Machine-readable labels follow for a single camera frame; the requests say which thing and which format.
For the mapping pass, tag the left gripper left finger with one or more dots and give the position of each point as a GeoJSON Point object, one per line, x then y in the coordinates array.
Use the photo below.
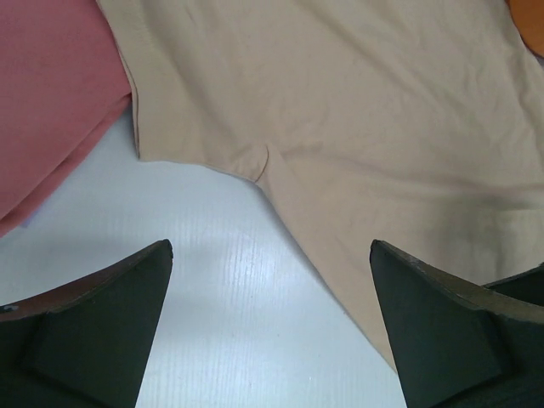
{"type": "Point", "coordinates": [86, 343]}

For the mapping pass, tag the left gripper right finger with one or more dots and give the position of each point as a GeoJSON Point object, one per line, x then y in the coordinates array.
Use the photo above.
{"type": "Point", "coordinates": [458, 344]}

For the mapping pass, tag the beige t shirt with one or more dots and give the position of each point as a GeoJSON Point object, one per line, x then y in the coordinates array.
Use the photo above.
{"type": "Point", "coordinates": [419, 123]}

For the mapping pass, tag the folded pink t shirt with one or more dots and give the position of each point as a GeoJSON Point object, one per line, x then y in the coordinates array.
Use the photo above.
{"type": "Point", "coordinates": [62, 86]}

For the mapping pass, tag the orange plastic basket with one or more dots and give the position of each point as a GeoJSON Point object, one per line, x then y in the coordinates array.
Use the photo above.
{"type": "Point", "coordinates": [527, 15]}

